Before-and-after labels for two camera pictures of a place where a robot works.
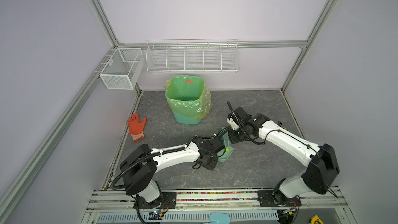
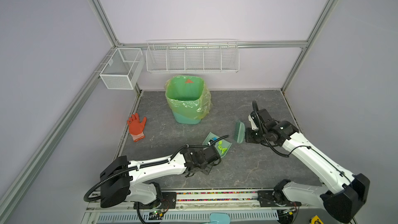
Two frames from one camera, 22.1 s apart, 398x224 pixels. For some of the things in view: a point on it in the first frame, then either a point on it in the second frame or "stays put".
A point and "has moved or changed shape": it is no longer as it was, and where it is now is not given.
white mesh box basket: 123,68 stays put
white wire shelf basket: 193,56 stays put
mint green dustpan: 228,149 has moved or changed shape
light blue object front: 221,218 stays put
